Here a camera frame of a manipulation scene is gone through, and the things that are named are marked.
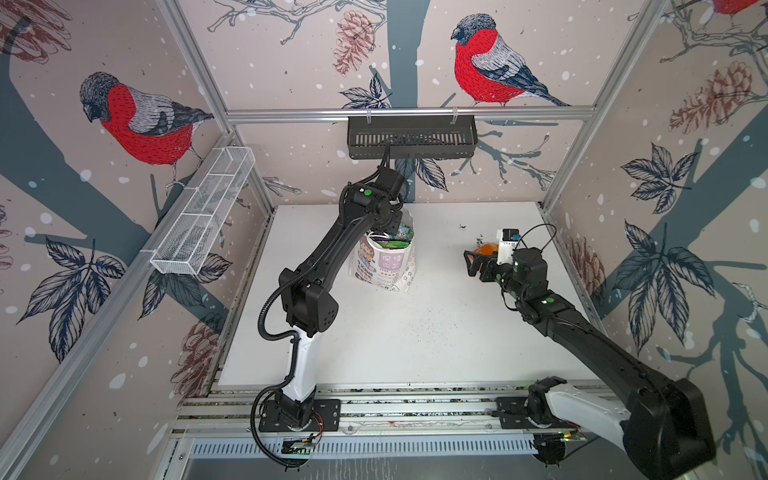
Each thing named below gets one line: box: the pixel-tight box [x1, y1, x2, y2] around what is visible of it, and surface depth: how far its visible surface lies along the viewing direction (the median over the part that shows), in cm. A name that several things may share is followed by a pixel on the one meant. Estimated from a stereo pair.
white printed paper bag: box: [349, 225, 417, 293], surface depth 86 cm
